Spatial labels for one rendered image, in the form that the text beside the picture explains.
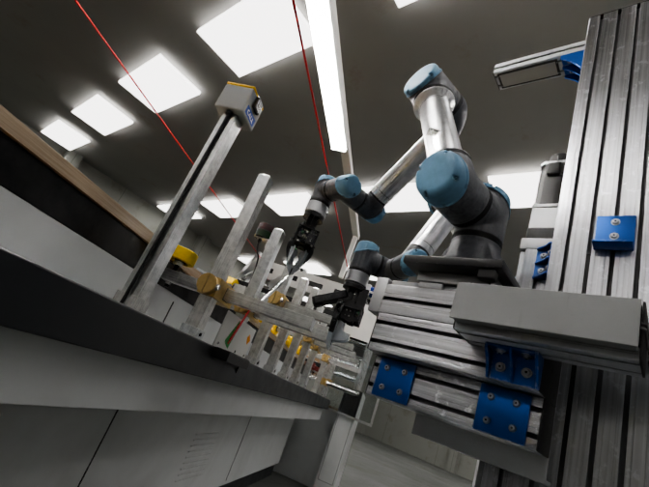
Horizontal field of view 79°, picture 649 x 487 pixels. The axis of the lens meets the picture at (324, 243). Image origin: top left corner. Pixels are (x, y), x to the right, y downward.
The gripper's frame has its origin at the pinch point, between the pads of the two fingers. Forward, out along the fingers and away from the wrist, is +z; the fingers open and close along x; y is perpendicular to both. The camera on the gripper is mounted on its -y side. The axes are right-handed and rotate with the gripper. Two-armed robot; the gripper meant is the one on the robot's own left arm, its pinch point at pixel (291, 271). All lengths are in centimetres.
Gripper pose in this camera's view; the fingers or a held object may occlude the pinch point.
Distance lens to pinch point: 130.2
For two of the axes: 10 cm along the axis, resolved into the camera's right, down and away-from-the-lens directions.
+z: -3.5, 8.7, -3.5
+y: 2.0, -2.9, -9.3
